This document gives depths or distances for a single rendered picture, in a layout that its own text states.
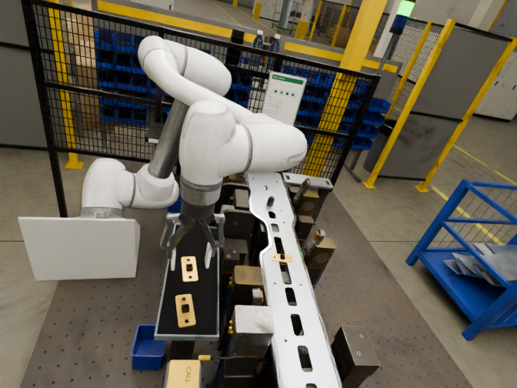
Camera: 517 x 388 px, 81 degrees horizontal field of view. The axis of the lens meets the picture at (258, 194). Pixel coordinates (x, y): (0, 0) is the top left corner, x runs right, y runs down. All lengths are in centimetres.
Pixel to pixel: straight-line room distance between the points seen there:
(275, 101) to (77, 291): 140
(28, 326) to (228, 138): 187
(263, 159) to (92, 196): 90
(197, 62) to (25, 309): 178
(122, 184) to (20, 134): 220
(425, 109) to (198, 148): 376
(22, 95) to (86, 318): 237
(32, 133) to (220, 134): 299
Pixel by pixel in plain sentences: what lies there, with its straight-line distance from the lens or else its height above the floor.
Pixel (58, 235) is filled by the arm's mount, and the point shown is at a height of 94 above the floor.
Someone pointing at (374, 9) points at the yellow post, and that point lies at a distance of 201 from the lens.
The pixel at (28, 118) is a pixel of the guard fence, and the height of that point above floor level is 45.
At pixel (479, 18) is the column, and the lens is 859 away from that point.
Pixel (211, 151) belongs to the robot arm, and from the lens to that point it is 57.
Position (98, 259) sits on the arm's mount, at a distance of 137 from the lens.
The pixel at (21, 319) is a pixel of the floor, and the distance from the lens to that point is 230.
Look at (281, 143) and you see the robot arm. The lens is 65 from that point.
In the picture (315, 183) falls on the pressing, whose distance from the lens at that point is 173.
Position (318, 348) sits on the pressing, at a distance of 100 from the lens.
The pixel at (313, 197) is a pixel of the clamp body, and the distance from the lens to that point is 151.
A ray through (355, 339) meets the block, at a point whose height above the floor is 103.
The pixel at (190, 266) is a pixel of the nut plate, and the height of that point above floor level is 117.
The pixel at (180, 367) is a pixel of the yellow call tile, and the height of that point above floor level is 116.
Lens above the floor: 181
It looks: 33 degrees down
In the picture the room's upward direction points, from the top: 15 degrees clockwise
